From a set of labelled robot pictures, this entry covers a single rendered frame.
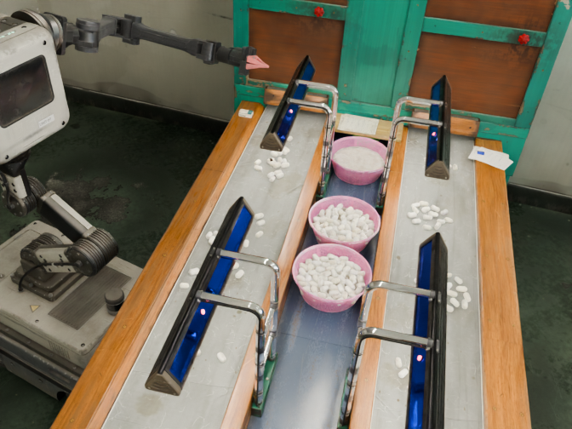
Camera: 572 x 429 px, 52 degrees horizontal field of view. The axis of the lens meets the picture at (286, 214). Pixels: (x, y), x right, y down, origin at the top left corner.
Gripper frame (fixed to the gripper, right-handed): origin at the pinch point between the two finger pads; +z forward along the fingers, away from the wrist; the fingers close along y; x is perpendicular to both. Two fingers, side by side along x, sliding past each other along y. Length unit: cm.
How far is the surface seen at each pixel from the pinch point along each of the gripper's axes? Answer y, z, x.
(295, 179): 43.3, 14.3, -16.1
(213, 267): 39, 32, 80
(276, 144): 21.0, 17.7, 19.5
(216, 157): 43.0, -19.3, -9.0
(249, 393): 73, 47, 75
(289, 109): 12.4, 12.8, 1.2
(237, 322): 69, 31, 55
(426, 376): 41, 89, 84
